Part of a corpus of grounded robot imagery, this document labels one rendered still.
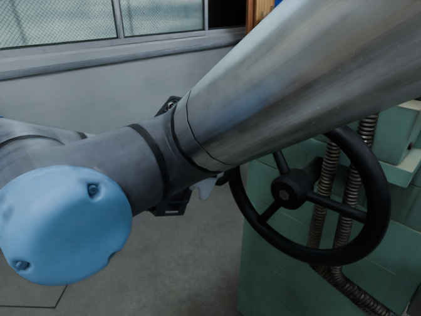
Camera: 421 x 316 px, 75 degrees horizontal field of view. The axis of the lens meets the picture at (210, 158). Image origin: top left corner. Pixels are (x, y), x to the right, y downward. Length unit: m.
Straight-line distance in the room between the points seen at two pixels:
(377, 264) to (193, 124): 0.61
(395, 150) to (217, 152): 0.34
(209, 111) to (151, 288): 1.21
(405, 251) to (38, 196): 0.64
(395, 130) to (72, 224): 0.43
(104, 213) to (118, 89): 1.47
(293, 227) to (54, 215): 0.67
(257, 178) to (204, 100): 0.61
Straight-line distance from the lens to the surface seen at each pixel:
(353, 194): 0.51
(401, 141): 0.48
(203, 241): 1.49
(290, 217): 0.77
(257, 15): 2.06
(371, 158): 0.41
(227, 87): 0.17
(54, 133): 0.31
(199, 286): 1.33
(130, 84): 1.67
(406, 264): 0.71
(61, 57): 1.52
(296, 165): 0.69
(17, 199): 0.19
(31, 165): 0.21
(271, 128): 0.16
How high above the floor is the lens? 1.09
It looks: 30 degrees down
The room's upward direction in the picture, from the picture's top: straight up
